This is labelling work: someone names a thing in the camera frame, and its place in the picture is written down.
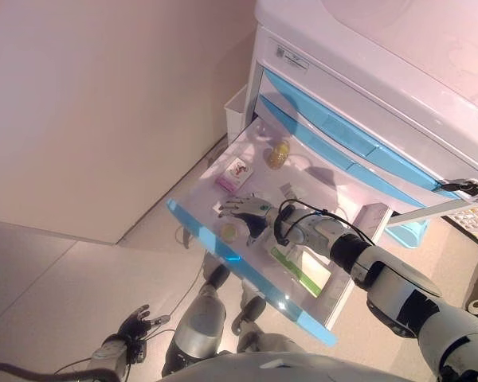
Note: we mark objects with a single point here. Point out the grey robot torso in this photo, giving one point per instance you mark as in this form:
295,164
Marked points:
263,370

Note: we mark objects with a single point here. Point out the pink white medicine box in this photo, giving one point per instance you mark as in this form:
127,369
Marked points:
235,175

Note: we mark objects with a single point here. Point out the cart label sticker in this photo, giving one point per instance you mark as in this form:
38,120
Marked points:
291,57

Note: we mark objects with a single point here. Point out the light blue waste bin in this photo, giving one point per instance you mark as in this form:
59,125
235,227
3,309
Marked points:
406,235

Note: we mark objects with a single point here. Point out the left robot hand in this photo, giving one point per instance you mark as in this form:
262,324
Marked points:
137,324

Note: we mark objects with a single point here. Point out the green white medicine box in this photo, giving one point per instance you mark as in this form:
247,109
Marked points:
302,274

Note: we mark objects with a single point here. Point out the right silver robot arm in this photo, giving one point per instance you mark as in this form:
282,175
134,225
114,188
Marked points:
394,286

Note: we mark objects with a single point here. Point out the small yellow pill bottle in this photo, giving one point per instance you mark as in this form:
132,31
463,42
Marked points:
278,157

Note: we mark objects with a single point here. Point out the clear bottle yellow capsules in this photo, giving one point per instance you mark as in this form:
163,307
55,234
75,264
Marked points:
229,232

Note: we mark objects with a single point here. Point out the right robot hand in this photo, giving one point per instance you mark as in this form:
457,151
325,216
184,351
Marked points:
259,215

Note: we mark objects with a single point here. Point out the white medical cart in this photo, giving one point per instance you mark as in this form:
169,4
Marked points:
342,47

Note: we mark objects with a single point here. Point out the left robot leg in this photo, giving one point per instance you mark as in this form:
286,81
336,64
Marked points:
199,318

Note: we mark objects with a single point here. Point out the white side bin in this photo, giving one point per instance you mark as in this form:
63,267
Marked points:
235,115

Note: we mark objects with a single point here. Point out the black cart lock key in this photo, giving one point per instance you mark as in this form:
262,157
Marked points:
462,186

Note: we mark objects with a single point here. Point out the small grey medicine box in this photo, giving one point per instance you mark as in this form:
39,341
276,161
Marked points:
289,190

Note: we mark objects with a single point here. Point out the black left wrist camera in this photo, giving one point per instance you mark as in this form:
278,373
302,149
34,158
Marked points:
137,352

